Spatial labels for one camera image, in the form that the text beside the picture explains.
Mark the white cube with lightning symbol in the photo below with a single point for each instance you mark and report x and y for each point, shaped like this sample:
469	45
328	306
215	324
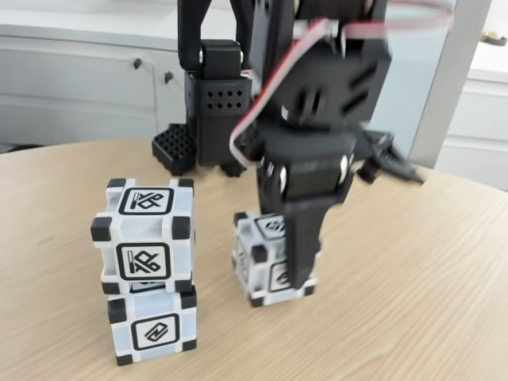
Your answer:
155	329

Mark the white cube with crossed-lines symbol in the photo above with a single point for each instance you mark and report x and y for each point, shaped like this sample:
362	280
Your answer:
143	238

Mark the white cube with nested-squares symbol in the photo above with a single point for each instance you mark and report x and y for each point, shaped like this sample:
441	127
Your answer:
258	254

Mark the camera module on black bracket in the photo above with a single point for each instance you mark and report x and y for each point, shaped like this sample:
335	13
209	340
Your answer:
385	158

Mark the white drawer unit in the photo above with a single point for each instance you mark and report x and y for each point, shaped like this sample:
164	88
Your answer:
484	119

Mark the black cabinet lock knob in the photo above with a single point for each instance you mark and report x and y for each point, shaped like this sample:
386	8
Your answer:
168	76
137	62

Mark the long white cabinet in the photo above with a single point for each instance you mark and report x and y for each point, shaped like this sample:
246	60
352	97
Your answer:
79	87

